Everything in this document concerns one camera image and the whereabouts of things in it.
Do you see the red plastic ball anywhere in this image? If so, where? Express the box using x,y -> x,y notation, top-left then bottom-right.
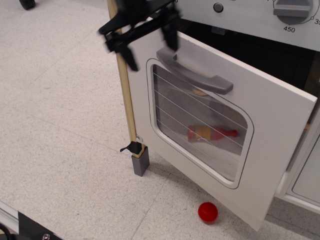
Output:
198,202 -> 219,224

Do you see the black cable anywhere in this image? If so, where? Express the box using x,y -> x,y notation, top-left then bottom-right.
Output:
0,223 -> 12,240

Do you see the white oven door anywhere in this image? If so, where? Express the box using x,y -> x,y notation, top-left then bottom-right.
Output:
128,30 -> 317,230

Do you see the grey oven door handle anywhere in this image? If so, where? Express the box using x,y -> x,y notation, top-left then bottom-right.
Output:
156,47 -> 234,95

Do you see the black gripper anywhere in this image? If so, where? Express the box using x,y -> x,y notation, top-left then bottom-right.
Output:
98,0 -> 180,72

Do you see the red toy ketchup bottle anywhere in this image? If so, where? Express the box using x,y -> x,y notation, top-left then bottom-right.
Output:
187,125 -> 238,142

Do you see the white toy kitchen cabinet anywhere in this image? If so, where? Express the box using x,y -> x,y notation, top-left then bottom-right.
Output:
108,0 -> 320,213

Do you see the aluminium frame rail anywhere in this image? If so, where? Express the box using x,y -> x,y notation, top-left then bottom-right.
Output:
0,201 -> 19,234

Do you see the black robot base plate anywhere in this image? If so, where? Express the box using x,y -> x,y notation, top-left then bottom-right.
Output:
18,212 -> 63,240

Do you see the black tape strip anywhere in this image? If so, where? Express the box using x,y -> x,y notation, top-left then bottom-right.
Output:
120,141 -> 142,155

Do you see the wooden spatula inside oven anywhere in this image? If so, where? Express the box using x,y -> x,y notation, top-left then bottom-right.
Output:
192,88 -> 207,97

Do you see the white cupboard door right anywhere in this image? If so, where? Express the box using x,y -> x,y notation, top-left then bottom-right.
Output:
291,129 -> 320,204

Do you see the black caster wheel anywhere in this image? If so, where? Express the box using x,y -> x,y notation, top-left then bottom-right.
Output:
19,0 -> 36,11

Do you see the grey round oven knob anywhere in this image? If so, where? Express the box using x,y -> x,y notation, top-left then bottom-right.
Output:
273,0 -> 314,25

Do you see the small grey push button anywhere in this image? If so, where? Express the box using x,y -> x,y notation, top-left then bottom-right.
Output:
213,2 -> 224,13

